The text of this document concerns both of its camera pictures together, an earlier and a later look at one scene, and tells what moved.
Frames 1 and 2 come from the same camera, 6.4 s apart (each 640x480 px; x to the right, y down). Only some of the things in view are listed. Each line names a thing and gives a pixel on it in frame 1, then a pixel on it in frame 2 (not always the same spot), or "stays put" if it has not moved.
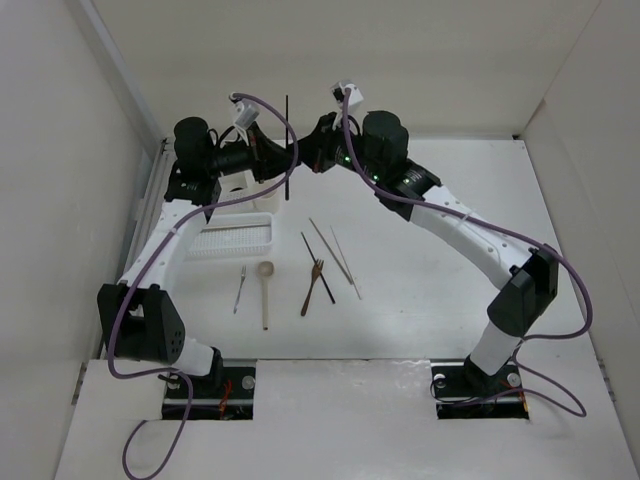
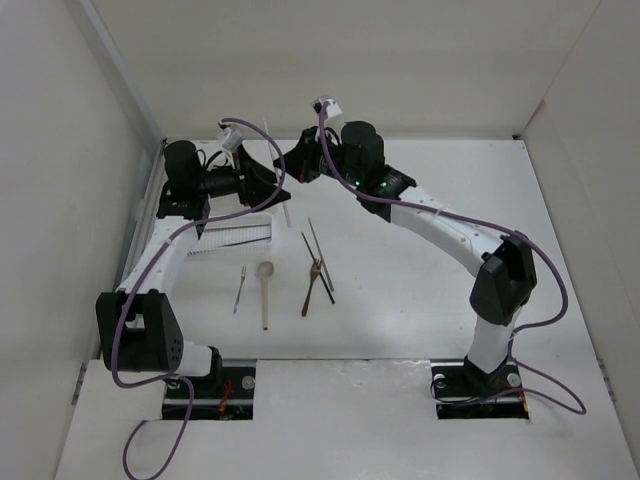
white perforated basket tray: (239, 235) stays put
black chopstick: (287, 143) -> (244, 242)
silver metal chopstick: (332, 252) -> (331, 287)
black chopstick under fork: (320, 274) stays put
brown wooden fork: (314, 274) stays put
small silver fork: (242, 278) stays put
